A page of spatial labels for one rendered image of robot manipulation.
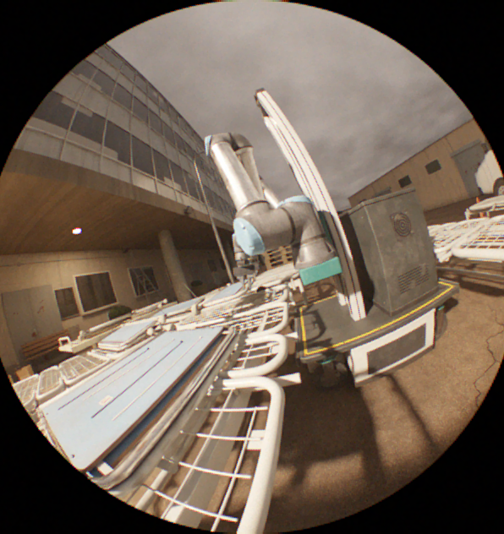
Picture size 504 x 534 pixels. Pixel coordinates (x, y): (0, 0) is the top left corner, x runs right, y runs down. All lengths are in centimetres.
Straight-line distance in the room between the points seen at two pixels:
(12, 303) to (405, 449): 683
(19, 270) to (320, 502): 688
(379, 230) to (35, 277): 701
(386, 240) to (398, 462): 86
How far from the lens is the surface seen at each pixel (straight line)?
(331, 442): 85
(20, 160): 409
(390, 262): 83
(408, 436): 84
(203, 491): 40
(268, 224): 60
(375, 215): 80
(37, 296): 650
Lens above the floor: 75
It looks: 1 degrees down
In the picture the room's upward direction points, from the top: 20 degrees counter-clockwise
